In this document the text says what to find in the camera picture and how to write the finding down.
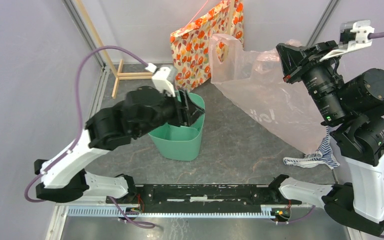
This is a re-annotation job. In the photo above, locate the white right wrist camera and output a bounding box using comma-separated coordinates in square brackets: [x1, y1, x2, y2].
[319, 19, 375, 62]

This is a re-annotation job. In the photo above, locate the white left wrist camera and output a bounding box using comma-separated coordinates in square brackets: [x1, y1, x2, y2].
[145, 63, 178, 98]

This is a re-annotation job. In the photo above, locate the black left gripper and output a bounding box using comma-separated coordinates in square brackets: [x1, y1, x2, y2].
[134, 86, 206, 139]

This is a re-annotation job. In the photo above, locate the blue white striped cloth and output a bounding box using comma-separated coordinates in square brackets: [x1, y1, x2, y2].
[283, 127, 340, 170]

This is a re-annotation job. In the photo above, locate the pink plastic trash bag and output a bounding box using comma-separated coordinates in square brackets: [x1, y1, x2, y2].
[209, 34, 327, 154]

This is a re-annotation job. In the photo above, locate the white slotted cable duct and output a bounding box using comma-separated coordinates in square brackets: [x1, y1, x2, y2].
[67, 206, 275, 219]

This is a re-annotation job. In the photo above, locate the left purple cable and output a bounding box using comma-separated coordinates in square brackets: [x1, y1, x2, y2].
[24, 45, 151, 203]

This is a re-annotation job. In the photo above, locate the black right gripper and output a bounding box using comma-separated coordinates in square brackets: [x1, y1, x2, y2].
[277, 38, 350, 124]

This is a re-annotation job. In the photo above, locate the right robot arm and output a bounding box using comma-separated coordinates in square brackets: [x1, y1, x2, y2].
[268, 40, 384, 237]

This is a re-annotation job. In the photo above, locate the floral orange fabric bag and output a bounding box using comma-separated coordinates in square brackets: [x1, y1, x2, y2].
[169, 0, 244, 91]

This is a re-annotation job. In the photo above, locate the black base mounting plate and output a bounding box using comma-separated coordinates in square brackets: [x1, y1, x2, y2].
[117, 184, 300, 214]

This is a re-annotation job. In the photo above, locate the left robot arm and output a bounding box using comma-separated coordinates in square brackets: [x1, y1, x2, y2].
[34, 86, 205, 204]

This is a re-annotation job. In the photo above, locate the green plastic trash bin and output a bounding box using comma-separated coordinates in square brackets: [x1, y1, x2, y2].
[148, 93, 205, 162]

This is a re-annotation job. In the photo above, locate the wooden stick frame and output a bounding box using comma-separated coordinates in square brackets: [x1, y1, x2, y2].
[75, 0, 240, 99]

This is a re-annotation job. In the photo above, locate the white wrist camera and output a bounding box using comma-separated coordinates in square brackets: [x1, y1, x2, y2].
[319, 19, 375, 62]
[145, 63, 178, 98]

